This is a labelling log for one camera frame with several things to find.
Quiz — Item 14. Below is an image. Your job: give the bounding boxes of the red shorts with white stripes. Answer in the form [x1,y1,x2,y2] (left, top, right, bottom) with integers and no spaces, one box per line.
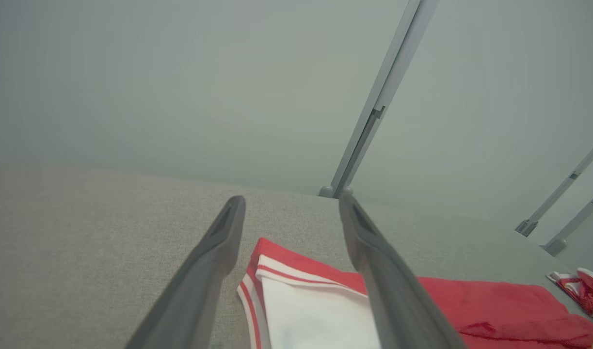
[547,268,593,326]

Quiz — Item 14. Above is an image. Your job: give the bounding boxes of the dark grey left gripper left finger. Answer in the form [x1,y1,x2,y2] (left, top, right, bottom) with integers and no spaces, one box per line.
[126,195,246,349]

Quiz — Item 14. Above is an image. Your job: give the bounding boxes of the red shirt with white sleeves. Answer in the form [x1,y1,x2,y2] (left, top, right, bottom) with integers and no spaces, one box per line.
[237,238,593,349]

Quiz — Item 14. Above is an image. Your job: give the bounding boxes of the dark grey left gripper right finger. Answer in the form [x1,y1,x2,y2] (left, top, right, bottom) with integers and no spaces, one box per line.
[338,191,466,349]

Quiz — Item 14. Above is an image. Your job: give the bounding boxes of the grey metal partition post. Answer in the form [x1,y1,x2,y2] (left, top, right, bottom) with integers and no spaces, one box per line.
[514,135,593,237]
[318,0,440,198]
[541,186,593,256]

